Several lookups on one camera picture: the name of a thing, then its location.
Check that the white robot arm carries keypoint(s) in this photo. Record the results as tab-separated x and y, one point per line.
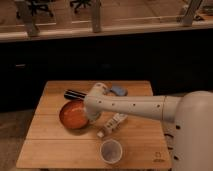
192	115

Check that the metal post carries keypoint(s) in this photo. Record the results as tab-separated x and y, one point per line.
188	17
26	17
95	16

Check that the black office chair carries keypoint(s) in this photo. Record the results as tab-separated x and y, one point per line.
77	3
38	5

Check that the middle metal post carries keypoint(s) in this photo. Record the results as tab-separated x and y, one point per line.
95	16

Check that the left metal post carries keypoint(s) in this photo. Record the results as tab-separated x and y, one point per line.
26	17

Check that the right metal post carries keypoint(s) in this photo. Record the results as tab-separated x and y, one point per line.
188	17

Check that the black cabinet front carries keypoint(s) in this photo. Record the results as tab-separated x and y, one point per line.
174	61

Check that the black rectangular case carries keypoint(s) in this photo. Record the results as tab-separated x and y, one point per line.
71	94

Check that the orange ceramic bowl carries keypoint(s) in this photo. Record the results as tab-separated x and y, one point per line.
72	115

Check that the left black office chair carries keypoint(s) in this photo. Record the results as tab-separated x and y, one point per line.
38	5

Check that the small white die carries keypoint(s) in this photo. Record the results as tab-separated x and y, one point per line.
100	134

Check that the right black office chair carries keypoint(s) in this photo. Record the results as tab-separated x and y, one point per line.
77	3

